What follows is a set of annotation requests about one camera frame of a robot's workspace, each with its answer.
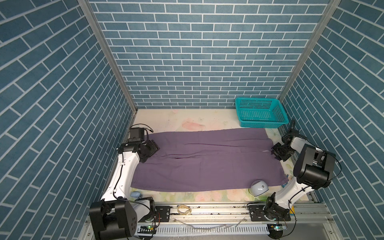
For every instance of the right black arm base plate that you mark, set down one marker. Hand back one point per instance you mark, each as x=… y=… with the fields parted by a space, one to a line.
x=260 y=213

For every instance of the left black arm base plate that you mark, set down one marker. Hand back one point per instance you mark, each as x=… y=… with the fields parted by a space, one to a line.
x=162 y=214

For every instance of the beige rubber band loop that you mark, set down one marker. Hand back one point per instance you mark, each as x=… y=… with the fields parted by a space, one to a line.
x=184 y=210

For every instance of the grey computer mouse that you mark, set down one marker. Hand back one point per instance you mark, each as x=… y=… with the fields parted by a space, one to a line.
x=258 y=188

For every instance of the aluminium front rail frame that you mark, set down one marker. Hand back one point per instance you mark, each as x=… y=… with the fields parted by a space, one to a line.
x=309 y=221

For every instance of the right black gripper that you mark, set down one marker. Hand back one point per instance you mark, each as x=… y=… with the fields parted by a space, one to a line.
x=275 y=150

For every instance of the white slotted cable duct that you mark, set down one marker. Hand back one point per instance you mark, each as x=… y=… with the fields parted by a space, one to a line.
x=203 y=230

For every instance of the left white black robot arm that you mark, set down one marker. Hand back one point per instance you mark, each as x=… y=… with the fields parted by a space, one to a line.
x=115 y=216

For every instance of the teal plastic mesh basket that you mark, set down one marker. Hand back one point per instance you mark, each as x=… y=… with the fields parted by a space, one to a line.
x=260 y=113

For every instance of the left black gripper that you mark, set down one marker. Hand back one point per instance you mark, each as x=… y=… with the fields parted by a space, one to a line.
x=153 y=146

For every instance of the purple trousers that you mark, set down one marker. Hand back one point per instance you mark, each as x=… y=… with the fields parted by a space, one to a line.
x=209 y=161

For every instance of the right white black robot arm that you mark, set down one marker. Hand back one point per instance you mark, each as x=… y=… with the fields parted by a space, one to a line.
x=314 y=169

